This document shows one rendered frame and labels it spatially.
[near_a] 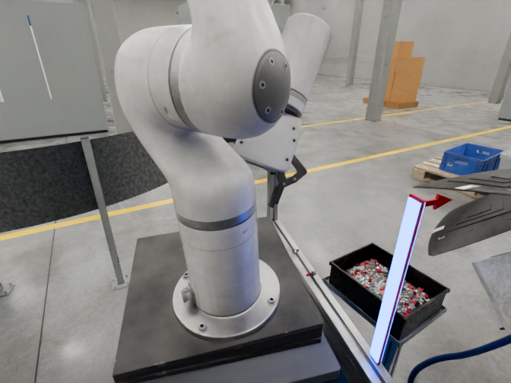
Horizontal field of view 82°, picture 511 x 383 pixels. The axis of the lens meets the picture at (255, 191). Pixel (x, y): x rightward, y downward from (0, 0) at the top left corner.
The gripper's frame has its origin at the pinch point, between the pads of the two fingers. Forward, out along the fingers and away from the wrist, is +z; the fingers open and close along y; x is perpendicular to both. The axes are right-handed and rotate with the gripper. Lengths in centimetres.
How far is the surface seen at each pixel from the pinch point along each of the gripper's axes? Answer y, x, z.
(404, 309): 42.1, 11.1, 12.4
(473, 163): 219, 242, -109
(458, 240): 50, 13, -7
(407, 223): 22.0, -12.2, -3.9
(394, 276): 25.2, -8.4, 4.2
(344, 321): 28.4, 7.8, 18.3
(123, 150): -71, 122, 2
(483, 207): 54, 15, -16
